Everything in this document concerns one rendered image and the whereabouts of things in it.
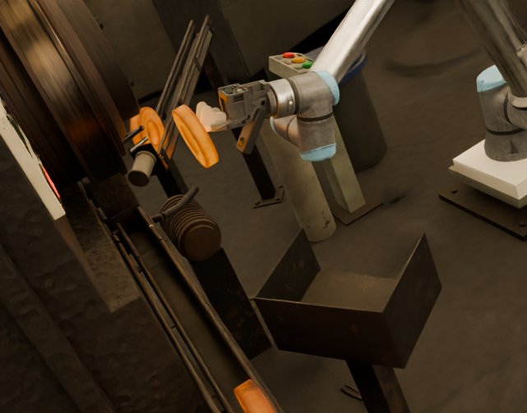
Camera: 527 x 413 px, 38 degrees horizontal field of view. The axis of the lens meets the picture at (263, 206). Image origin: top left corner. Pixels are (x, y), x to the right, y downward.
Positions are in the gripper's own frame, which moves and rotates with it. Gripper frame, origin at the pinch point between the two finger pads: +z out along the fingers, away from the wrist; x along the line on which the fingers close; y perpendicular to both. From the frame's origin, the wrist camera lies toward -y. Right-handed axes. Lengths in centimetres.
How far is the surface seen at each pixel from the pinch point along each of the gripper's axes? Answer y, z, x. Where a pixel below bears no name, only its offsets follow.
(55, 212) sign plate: 13, 38, 54
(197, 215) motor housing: -32.3, -3.2, -19.6
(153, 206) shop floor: -84, -16, -138
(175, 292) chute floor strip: -25.1, 16.5, 25.7
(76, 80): 25.3, 27.7, 29.5
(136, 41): -39, -47, -252
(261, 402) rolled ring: -13, 19, 80
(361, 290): -21, -14, 51
